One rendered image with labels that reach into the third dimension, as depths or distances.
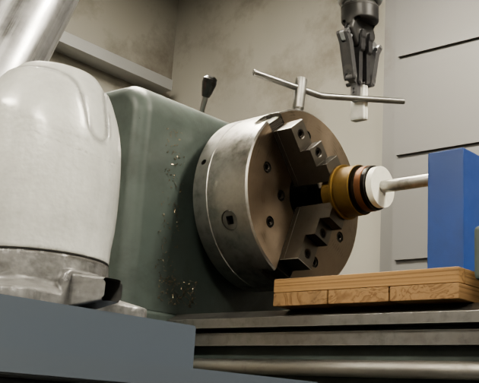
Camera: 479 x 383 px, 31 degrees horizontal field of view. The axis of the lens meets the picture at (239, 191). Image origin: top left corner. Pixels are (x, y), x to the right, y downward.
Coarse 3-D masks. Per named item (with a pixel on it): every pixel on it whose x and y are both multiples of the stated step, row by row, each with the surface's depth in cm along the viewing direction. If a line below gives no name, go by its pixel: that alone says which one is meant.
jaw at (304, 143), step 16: (272, 128) 144; (288, 128) 142; (304, 128) 144; (288, 144) 143; (304, 144) 143; (320, 144) 143; (288, 160) 145; (304, 160) 143; (320, 160) 143; (336, 160) 143; (304, 176) 144; (320, 176) 142
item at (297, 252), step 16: (304, 208) 144; (320, 208) 142; (304, 224) 142; (320, 224) 140; (336, 224) 141; (288, 240) 142; (304, 240) 140; (320, 240) 140; (288, 256) 140; (304, 256) 140; (272, 272) 142; (288, 272) 142
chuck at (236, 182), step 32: (256, 128) 143; (320, 128) 154; (224, 160) 142; (256, 160) 140; (224, 192) 140; (256, 192) 139; (288, 192) 145; (256, 224) 138; (288, 224) 144; (352, 224) 158; (224, 256) 144; (256, 256) 140; (320, 256) 149
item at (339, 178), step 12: (336, 168) 141; (348, 168) 140; (360, 168) 139; (336, 180) 140; (348, 180) 138; (360, 180) 137; (324, 192) 142; (336, 192) 139; (348, 192) 138; (360, 192) 137; (336, 204) 140; (348, 204) 138; (360, 204) 138; (372, 204) 137; (348, 216) 142
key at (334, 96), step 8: (256, 72) 154; (264, 72) 155; (272, 80) 156; (280, 80) 156; (296, 88) 158; (312, 96) 159; (320, 96) 160; (328, 96) 160; (336, 96) 161; (344, 96) 162; (352, 96) 163; (360, 96) 164; (368, 96) 165
